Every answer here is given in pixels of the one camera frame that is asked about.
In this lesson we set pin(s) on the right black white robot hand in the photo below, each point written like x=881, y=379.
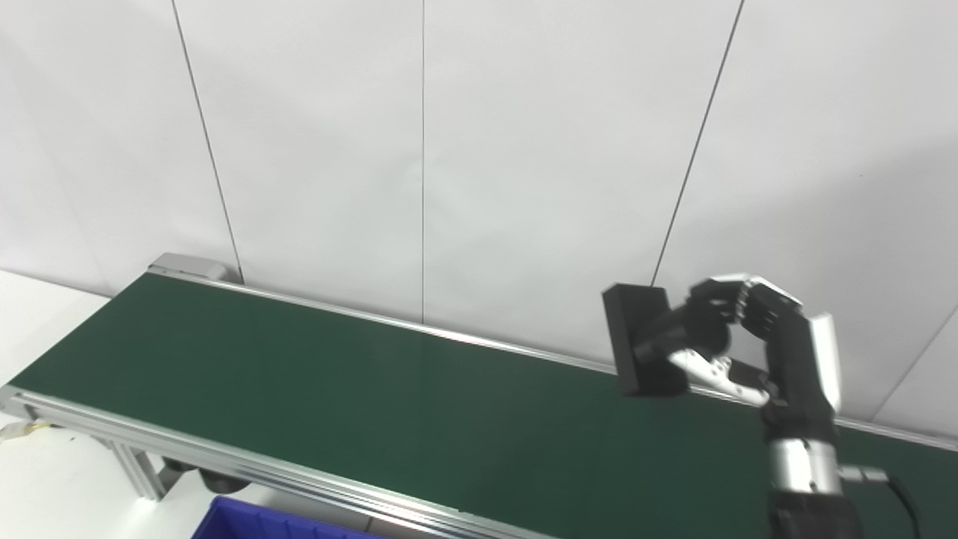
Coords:
x=793, y=359

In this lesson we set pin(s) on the black cylinder block part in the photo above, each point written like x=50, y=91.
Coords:
x=636, y=337

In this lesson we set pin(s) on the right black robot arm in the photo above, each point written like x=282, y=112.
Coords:
x=804, y=468

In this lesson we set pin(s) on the green conveyor belt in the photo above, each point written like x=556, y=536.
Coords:
x=224, y=460
x=374, y=412

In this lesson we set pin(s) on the blue bin with white parts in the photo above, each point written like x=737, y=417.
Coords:
x=247, y=524

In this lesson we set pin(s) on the black conveyor drive motor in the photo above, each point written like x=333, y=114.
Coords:
x=217, y=479

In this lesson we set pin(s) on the grey conveyor end housing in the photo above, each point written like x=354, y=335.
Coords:
x=187, y=266

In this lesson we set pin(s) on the aluminium conveyor leg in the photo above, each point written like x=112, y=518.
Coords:
x=142, y=471

